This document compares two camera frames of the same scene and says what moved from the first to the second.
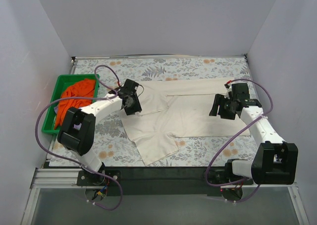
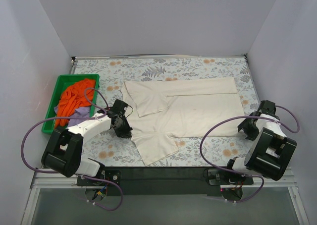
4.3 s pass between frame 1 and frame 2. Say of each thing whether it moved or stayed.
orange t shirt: stayed
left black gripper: moved
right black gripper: moved
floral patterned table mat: stayed
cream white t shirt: stayed
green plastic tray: stayed
